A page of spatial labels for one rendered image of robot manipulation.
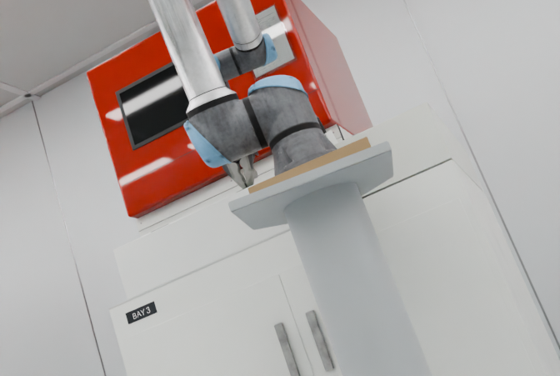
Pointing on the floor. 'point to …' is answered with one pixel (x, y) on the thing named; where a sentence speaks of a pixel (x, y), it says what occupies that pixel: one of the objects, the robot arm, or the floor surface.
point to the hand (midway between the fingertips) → (247, 186)
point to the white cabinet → (275, 296)
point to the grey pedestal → (344, 261)
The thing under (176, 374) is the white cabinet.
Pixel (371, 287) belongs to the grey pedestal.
